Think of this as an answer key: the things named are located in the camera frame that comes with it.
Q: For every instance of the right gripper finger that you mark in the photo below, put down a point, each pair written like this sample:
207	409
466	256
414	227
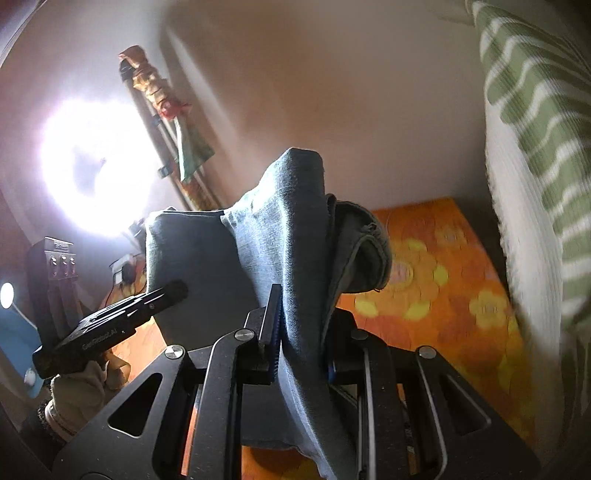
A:
262	354

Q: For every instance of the light blue denim pants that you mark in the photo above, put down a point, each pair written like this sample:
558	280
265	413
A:
286	231

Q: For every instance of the gloved left hand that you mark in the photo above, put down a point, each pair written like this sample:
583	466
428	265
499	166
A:
77	398

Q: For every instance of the blue plastic chair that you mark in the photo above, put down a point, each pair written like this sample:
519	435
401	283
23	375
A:
19	341

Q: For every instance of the white small cup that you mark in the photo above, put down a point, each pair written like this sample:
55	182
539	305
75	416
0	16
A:
29	378

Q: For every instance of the white clip desk lamp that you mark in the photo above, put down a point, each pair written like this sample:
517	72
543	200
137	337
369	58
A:
7	301

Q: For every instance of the white power strip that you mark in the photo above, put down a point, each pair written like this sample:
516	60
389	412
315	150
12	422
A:
124	270

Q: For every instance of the tall folded tripod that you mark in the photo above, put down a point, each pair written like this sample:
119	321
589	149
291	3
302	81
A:
195	194

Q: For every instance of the orange floral bed sheet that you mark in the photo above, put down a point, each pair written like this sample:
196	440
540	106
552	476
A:
443	291

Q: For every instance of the colourful cloth on tripod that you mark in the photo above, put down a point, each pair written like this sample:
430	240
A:
193	150

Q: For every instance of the bright ring light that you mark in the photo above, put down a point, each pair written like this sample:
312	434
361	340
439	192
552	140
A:
98	164

